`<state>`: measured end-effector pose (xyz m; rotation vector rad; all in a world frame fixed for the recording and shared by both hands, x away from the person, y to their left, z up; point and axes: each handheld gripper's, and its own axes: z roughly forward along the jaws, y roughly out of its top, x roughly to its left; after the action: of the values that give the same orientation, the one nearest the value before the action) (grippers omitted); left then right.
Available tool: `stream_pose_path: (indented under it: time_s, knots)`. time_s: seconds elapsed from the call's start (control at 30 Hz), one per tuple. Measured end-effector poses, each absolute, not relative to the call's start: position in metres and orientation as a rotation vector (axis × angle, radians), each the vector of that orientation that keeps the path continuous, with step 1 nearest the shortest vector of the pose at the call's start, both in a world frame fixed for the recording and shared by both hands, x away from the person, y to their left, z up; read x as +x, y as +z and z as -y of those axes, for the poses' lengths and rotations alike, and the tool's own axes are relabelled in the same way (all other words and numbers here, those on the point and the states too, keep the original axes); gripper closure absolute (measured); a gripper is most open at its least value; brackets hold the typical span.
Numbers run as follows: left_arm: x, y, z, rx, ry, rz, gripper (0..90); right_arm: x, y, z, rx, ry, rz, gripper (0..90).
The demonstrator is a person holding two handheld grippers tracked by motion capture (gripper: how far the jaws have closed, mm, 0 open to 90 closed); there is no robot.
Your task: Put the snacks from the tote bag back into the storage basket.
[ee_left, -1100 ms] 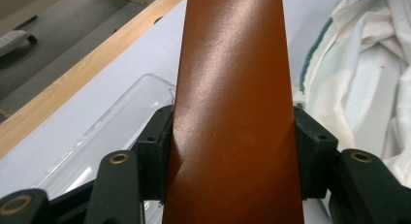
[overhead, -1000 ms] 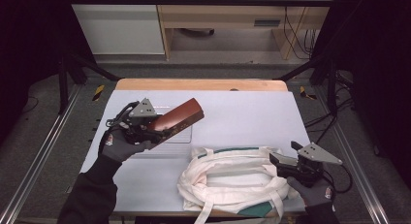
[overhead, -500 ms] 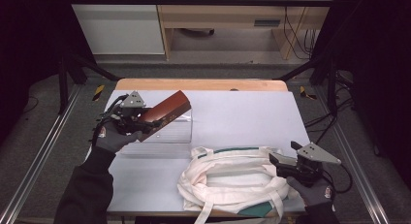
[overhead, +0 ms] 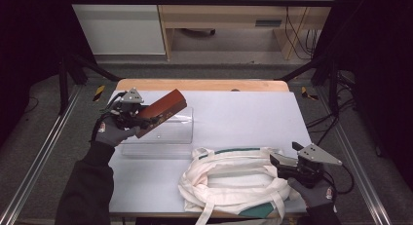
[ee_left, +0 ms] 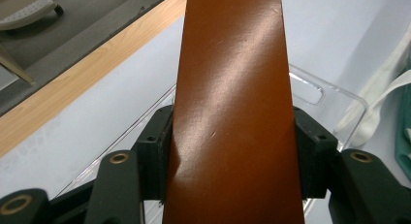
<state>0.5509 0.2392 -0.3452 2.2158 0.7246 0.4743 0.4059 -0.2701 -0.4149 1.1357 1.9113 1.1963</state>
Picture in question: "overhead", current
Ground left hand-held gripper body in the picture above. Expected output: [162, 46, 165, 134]
[107, 87, 154, 131]

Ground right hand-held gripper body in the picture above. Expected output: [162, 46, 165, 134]
[277, 143, 343, 189]

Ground red-brown rectangular box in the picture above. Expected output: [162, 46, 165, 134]
[135, 88, 188, 139]

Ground clear plastic storage bin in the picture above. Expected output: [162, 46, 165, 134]
[120, 106, 195, 161]

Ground white tote bag green stripes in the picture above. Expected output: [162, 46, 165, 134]
[177, 146, 302, 225]

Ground person's right hand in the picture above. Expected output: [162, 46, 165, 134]
[286, 177, 336, 209]

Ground person's left hand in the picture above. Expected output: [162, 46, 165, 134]
[94, 116, 141, 148]

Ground yellow black hazard tape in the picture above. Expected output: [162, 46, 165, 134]
[300, 86, 319, 101]
[93, 85, 107, 103]

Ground white table cover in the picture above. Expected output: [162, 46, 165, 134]
[108, 90, 314, 215]

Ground wooden table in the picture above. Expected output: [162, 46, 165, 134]
[110, 78, 308, 219]

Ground black metal stand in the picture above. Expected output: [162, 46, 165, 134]
[57, 53, 122, 116]
[280, 52, 343, 117]

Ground white cabinet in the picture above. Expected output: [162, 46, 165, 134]
[65, 0, 167, 56]

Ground dark curtain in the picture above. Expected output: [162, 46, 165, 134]
[0, 0, 96, 146]
[319, 0, 413, 192]

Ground wooden desk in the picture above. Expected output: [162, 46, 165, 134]
[155, 0, 338, 62]

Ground black floor cables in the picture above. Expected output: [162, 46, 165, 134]
[305, 70, 359, 146]

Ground aluminium floor rail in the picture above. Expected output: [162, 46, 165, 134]
[316, 86, 393, 225]
[0, 84, 83, 225]

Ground bundle of black cables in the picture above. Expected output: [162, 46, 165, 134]
[282, 5, 321, 61]

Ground black horizontal frame bar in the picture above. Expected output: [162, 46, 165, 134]
[65, 0, 336, 8]

